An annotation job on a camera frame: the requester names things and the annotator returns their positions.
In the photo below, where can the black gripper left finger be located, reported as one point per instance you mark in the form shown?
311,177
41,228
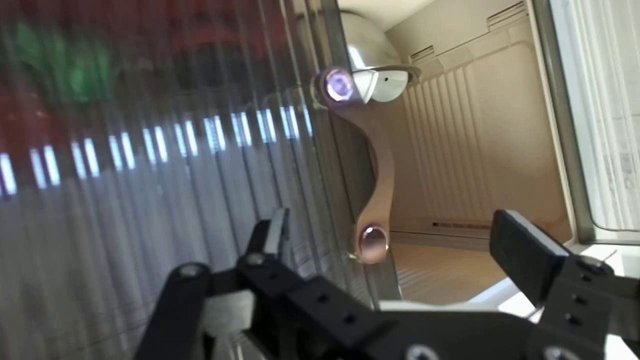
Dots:
293,301

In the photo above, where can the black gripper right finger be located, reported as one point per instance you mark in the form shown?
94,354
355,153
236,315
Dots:
572,292

